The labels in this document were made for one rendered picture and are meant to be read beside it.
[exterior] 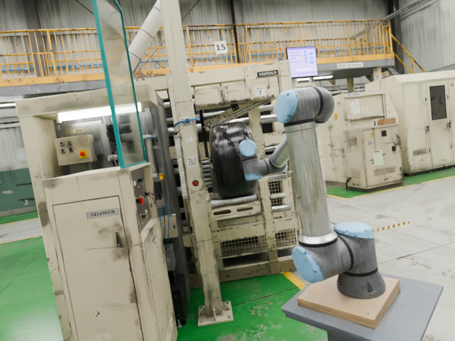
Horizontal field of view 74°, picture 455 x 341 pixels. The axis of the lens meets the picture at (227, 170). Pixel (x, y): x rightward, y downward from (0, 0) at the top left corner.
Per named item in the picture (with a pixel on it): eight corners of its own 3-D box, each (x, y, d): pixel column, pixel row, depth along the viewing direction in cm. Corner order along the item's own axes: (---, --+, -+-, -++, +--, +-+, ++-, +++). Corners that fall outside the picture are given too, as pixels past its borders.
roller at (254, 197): (210, 203, 216) (209, 199, 220) (210, 208, 219) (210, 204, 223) (258, 196, 219) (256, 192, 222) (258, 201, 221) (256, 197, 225)
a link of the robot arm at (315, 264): (353, 277, 116) (324, 81, 109) (316, 293, 111) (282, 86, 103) (327, 264, 131) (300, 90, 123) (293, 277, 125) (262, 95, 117)
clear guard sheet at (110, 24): (120, 168, 141) (83, -45, 132) (143, 162, 196) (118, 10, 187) (124, 168, 141) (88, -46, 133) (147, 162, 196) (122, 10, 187)
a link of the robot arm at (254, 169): (269, 176, 162) (264, 154, 162) (250, 182, 158) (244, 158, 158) (261, 178, 170) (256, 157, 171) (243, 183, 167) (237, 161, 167)
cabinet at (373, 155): (367, 193, 575) (361, 128, 564) (347, 190, 631) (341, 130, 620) (405, 185, 599) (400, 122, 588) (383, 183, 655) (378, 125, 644)
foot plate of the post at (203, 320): (198, 327, 225) (197, 321, 225) (198, 307, 252) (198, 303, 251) (233, 320, 227) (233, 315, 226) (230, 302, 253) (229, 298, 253)
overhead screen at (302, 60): (290, 78, 552) (286, 47, 547) (288, 78, 557) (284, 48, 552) (318, 76, 568) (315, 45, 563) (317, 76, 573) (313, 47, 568)
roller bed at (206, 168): (191, 196, 263) (187, 162, 260) (192, 193, 278) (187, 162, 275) (214, 193, 264) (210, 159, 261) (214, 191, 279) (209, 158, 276)
